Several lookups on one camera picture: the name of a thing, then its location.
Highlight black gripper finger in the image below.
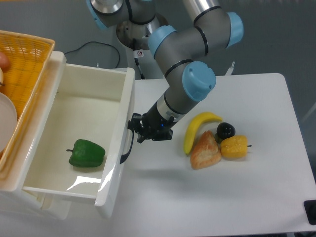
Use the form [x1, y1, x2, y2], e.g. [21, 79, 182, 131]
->
[127, 113, 143, 133]
[137, 128, 151, 143]

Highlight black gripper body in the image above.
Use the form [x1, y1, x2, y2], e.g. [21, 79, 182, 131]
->
[142, 100, 174, 141]

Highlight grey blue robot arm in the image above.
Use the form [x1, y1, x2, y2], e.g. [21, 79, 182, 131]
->
[87, 0, 244, 143]

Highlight white drawer cabinet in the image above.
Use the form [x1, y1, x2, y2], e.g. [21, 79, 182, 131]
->
[0, 51, 71, 220]

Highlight yellow banana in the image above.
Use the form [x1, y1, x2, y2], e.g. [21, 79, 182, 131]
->
[183, 112, 223, 155]

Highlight toy bread croissant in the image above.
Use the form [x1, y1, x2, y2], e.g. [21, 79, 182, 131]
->
[190, 131, 222, 170]

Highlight green bell pepper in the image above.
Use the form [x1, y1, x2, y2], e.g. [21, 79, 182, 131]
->
[66, 139, 106, 168]

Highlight black toy berry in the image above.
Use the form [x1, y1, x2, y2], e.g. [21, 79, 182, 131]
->
[215, 122, 236, 143]

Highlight yellow bell pepper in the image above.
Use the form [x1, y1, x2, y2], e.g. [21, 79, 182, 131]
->
[220, 135, 251, 159]

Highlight yellow woven basket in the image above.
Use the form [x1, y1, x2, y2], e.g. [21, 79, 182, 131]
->
[0, 30, 55, 170]

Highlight white plate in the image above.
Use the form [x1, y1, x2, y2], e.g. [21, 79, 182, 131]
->
[0, 93, 17, 152]

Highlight pale onion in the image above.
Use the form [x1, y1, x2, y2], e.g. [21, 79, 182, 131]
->
[0, 68, 4, 86]

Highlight red apple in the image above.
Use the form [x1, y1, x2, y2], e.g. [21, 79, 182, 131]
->
[0, 52, 10, 71]

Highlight black corner device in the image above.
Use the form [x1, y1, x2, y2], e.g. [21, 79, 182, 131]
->
[304, 199, 316, 225]

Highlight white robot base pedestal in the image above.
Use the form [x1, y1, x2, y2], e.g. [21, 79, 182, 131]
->
[116, 13, 168, 79]

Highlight black cable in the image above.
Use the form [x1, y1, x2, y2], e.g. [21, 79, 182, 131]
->
[63, 41, 121, 69]

